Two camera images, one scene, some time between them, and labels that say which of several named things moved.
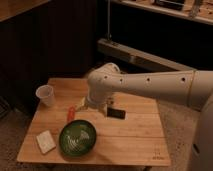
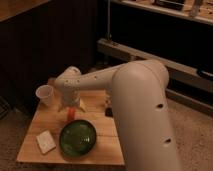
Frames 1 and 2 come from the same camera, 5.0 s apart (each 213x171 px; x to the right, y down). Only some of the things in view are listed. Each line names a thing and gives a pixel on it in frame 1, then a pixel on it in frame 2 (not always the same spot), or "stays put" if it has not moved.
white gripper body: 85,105 -> 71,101
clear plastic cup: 46,94 stays put
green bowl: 77,138 stays put
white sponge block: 46,141 stays put
